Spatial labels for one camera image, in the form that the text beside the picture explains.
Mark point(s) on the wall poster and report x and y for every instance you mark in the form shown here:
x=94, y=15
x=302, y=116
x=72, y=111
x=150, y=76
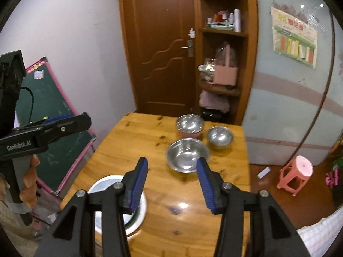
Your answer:
x=292, y=35

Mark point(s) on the white roll on shelf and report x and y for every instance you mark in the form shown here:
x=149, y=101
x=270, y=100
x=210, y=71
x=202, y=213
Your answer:
x=237, y=20

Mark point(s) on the left hand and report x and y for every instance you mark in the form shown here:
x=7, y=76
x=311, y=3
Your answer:
x=28, y=192

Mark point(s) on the pink plastic stool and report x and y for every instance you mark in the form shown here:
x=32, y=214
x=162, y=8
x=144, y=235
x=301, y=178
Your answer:
x=299, y=169

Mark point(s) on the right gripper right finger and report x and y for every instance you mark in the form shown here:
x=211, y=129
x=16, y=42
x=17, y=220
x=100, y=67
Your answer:
x=214, y=189

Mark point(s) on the pink basket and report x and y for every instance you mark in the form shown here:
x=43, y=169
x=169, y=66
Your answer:
x=226, y=72

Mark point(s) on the large steel bowl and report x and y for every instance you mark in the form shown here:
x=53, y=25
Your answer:
x=189, y=123

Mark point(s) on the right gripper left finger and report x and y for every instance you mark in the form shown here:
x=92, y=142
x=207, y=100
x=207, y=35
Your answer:
x=133, y=185

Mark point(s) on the folded pink cloth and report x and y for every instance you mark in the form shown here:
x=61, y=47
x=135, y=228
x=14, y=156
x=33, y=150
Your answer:
x=211, y=101

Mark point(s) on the magenta ribbon bow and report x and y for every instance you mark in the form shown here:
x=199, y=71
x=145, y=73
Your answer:
x=332, y=178

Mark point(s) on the checked white bedding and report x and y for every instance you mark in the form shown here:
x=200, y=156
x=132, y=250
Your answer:
x=320, y=236

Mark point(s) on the brown wooden door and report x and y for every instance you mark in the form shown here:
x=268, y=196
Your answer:
x=162, y=74

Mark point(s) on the wooden shelf unit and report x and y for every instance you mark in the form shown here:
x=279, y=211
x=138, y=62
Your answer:
x=215, y=25

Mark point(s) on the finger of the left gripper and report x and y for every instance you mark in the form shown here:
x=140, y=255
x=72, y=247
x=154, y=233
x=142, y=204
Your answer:
x=57, y=118
x=69, y=126

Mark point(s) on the door handle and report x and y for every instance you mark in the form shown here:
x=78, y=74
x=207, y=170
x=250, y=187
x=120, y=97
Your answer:
x=189, y=48

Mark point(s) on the small steel bowl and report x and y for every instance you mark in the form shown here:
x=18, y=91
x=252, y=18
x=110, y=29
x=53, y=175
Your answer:
x=219, y=138

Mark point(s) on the white paper on floor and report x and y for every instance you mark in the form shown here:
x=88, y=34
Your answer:
x=263, y=173

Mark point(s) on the medium steel bowl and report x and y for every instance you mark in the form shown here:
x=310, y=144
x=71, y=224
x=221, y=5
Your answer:
x=182, y=155

